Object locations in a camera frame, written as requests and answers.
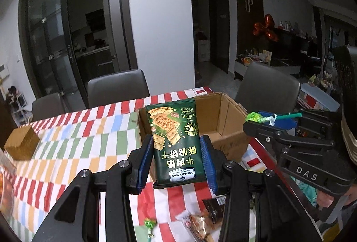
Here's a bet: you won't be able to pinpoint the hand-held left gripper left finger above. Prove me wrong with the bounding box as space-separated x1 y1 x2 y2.
31 134 154 242

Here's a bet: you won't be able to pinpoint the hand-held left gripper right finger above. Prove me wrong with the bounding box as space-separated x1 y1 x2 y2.
199 134 324 242

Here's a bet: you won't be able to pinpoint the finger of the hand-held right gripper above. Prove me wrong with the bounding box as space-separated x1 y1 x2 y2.
258 109 343 142
243 120 335 148

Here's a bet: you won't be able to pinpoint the green lollipop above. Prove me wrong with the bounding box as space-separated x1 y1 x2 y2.
245 111 303 127

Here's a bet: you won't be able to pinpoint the green cracker packet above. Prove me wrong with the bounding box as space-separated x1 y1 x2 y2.
145 100 208 189

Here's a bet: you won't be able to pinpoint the clear packet of brown snacks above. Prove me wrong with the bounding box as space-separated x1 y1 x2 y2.
176 210 224 242

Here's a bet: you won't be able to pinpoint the grey dining chair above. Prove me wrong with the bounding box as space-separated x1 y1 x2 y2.
234 63 301 117
31 93 66 122
87 69 150 108

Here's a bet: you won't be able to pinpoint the dark brown snack packet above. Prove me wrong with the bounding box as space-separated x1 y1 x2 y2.
202 196 226 224

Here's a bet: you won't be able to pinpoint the colourful checked tablecloth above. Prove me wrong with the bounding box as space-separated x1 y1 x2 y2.
0 86 315 242

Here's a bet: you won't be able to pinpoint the small green wrapped candy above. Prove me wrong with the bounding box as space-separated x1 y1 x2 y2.
143 218 158 238

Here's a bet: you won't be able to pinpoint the dark sideboard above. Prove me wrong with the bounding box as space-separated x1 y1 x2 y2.
273 27 324 75

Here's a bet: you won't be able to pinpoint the red foil balloons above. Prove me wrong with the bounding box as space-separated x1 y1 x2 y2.
253 15 279 42

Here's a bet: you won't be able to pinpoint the dark tall wardrobe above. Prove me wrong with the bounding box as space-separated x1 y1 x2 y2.
233 0 264 75

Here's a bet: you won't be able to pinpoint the small brown cardboard box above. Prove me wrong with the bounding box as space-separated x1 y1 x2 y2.
4 124 41 161

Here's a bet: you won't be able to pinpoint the white shelf rack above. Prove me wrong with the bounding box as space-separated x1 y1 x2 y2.
6 86 32 125

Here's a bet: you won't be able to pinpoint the glass sliding door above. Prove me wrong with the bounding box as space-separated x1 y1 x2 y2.
18 0 87 111

